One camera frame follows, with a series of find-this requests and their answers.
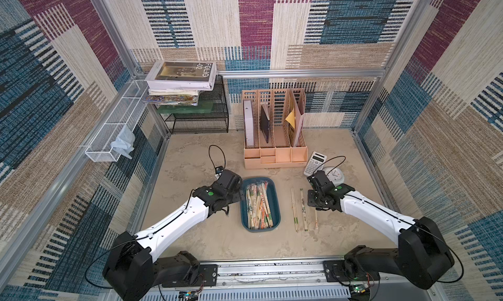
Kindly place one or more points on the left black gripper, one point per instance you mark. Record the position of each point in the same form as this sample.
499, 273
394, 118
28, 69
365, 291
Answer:
237, 193

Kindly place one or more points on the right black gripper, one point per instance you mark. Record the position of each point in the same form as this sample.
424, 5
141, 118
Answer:
314, 197

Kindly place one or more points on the teal plastic storage tray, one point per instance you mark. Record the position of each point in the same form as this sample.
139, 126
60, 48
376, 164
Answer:
260, 210

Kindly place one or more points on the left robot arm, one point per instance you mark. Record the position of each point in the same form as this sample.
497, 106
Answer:
135, 265

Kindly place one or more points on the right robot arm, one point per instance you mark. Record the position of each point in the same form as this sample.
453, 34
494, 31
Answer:
421, 254

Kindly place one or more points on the white blue round clock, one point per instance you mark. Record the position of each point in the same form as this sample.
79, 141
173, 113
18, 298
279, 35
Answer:
335, 175

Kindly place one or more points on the white grey calculator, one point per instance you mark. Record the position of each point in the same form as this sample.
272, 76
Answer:
316, 160

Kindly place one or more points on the black notebook in organizer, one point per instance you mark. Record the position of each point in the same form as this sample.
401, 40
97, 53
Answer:
264, 122

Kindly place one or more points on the white binder in organizer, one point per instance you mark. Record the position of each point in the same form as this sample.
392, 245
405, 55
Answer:
248, 122

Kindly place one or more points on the pink desk file organizer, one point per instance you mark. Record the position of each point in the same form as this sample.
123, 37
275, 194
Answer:
286, 147

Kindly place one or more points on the yellow paper folder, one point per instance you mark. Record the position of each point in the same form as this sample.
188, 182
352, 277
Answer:
291, 119

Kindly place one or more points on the green folder on rack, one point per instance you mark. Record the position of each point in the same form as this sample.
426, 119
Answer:
202, 108

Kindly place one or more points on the stack of colourful magazines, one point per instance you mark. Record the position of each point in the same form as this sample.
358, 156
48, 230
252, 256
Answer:
176, 97

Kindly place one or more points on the crumpled pale blue cloth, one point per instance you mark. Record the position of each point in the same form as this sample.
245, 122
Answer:
124, 142

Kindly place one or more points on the white folio book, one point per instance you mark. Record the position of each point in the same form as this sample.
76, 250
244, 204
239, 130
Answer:
182, 75

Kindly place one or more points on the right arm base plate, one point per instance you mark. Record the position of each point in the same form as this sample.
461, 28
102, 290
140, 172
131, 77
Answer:
342, 271

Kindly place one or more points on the black wire shelf rack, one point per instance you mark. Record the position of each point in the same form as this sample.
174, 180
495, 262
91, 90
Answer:
210, 115

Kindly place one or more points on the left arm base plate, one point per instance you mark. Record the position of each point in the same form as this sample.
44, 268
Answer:
204, 275

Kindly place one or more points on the white wire wall basket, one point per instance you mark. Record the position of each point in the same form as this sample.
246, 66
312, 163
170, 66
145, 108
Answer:
127, 111

